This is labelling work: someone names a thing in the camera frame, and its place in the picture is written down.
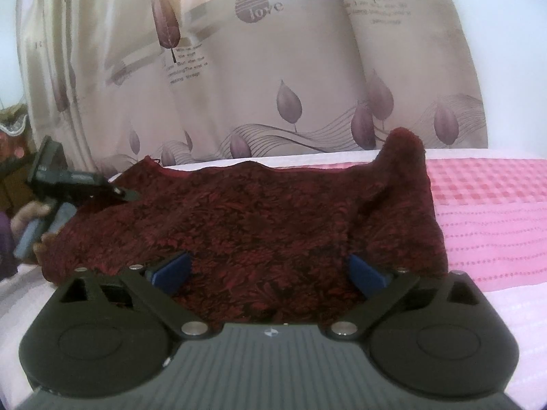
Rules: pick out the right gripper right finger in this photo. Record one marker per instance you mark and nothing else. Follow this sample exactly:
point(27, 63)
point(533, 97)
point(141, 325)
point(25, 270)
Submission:
point(438, 337)

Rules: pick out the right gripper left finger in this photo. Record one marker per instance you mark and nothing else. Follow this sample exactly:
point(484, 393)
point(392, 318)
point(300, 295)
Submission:
point(100, 335)

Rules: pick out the dark red fuzzy garment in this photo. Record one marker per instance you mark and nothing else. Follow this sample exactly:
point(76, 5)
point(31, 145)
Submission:
point(268, 245)

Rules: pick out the person's left hand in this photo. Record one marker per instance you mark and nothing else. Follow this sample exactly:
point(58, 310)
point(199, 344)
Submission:
point(29, 213)

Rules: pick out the brown wooden furniture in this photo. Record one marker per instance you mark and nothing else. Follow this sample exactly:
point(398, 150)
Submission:
point(15, 192)

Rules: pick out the pink floral bag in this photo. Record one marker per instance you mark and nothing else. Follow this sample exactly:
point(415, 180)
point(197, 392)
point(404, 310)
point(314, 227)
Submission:
point(14, 132)

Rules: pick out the beige leaf print curtain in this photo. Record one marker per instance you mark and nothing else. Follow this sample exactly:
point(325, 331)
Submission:
point(189, 81)

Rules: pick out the pink checked bed sheet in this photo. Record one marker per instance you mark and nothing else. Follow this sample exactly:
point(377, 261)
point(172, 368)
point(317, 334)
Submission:
point(491, 207)

